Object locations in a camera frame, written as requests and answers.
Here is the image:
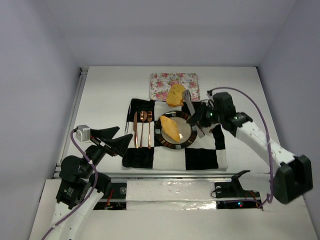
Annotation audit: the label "silver metal tongs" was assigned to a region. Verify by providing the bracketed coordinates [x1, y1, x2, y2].
[182, 89, 205, 138]

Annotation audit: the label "brown round bread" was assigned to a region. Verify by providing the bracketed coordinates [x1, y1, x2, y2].
[166, 83, 186, 108]

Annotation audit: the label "yellow oval bread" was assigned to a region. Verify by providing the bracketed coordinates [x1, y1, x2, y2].
[160, 115, 181, 142]

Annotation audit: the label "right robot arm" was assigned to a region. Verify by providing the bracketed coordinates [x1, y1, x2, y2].
[182, 90, 313, 204]

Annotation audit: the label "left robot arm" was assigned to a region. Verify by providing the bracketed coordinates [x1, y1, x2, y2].
[42, 125, 133, 240]

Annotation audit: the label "dark rimmed round plate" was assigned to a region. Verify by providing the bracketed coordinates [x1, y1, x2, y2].
[154, 110, 198, 150]

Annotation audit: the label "copper knife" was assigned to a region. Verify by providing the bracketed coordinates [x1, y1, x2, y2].
[133, 112, 138, 148]

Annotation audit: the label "copper spoon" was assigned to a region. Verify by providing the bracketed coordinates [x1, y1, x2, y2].
[139, 110, 147, 148]

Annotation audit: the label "copper fork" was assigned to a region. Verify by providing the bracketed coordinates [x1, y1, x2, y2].
[147, 110, 152, 149]

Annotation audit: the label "floral rectangular tray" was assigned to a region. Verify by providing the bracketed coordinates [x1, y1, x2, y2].
[149, 72, 201, 102]

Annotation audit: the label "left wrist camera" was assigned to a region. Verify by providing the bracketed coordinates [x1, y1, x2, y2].
[75, 125, 91, 143]

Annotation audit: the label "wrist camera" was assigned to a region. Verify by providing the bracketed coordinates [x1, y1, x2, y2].
[206, 89, 214, 100]
[75, 125, 91, 143]

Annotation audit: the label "aluminium rail frame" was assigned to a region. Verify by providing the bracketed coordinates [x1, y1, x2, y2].
[51, 66, 283, 203]

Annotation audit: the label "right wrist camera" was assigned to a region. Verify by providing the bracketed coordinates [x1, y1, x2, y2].
[206, 89, 214, 100]

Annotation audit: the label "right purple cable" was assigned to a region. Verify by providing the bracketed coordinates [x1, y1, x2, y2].
[211, 86, 275, 208]

